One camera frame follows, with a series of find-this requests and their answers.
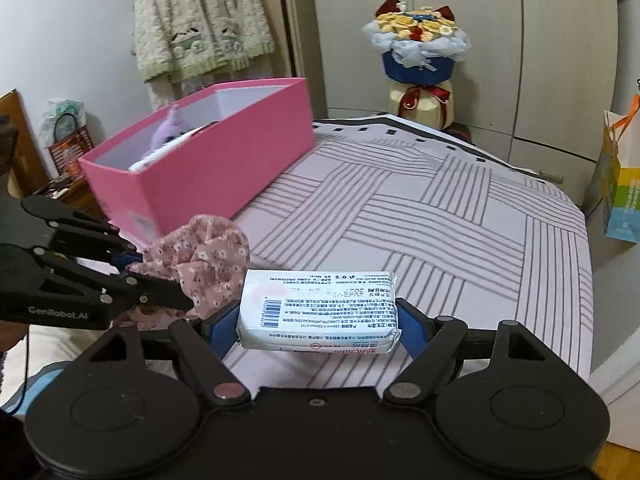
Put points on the dark brown stool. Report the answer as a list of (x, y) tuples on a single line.
[(460, 135)]

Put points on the colourful paper bag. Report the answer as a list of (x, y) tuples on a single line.
[(625, 200)]

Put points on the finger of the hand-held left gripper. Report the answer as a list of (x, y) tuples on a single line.
[(85, 235), (145, 292)]

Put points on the wooden nightstand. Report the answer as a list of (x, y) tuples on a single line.
[(75, 195)]

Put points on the crochet flower bouquet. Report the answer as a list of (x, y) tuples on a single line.
[(420, 65)]

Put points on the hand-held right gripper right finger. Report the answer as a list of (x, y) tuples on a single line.
[(407, 325)]

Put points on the purple plush toy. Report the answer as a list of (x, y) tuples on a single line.
[(170, 130)]

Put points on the orange mesh basket bag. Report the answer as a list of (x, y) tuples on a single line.
[(70, 152)]

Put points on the cream fleece cardigan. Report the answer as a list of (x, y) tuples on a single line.
[(200, 20)]

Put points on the floral fabric scrunchie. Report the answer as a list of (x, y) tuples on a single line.
[(205, 255)]

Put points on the beige wardrobe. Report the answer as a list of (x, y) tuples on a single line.
[(550, 60)]

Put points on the pink cardboard box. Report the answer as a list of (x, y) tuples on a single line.
[(210, 170)]

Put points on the cream fleece pants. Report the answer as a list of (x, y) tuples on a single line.
[(165, 92)]

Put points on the wooden board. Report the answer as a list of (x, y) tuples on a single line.
[(25, 125)]

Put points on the light wooden cabinet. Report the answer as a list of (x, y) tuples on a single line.
[(295, 35)]

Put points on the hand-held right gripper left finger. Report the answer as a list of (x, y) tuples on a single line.
[(225, 325)]

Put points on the white tissue pack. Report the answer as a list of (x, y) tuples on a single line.
[(320, 310)]

